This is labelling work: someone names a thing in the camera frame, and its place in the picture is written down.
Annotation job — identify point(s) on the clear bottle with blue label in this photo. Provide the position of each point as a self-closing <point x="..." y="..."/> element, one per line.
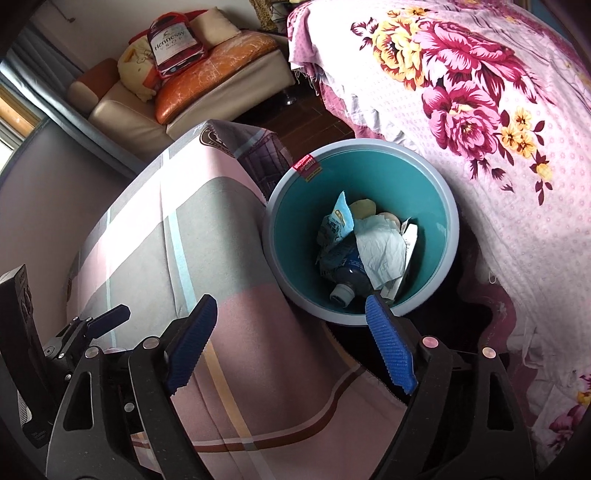
<point x="351" y="273"/>

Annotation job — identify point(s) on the beige leather sofa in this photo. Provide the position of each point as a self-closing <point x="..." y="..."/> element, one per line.
<point x="124" y="120"/>

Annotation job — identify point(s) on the beige pillow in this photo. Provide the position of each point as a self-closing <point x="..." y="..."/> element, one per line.
<point x="217" y="27"/>

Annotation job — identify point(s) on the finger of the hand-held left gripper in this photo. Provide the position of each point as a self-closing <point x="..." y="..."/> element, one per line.
<point x="108" y="319"/>

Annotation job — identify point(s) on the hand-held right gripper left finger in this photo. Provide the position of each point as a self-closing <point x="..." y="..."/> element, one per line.
<point x="191" y="341"/>

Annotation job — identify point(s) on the grey curtain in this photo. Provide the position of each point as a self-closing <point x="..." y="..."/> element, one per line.
<point x="46" y="92"/>

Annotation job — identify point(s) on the pale crumpled tissue paper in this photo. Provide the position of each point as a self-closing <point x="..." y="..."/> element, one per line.
<point x="378" y="249"/>

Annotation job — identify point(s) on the teal trash bin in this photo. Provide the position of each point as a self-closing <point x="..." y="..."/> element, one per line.
<point x="415" y="184"/>

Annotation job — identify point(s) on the Hennessy bottle shaped pillow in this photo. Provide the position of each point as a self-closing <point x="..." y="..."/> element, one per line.
<point x="173" y="46"/>

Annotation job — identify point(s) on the leopard print cloth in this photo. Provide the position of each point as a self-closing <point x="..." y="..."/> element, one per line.
<point x="261" y="14"/>

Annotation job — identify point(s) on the orange leather cushion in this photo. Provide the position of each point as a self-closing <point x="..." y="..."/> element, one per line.
<point x="207" y="78"/>

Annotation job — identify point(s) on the pink grey plaid cloth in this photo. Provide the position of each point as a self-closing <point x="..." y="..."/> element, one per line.
<point x="207" y="230"/>

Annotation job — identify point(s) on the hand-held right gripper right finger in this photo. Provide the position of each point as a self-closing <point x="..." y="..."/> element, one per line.
<point x="390" y="346"/>

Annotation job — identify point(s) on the blue white snack wrapper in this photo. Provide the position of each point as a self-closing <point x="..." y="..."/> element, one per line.
<point x="339" y="221"/>

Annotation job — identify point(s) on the yellow plush pillow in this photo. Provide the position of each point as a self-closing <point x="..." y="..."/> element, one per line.
<point x="134" y="69"/>

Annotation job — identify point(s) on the pink floral bed sheet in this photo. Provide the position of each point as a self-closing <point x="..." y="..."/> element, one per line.
<point x="461" y="92"/>

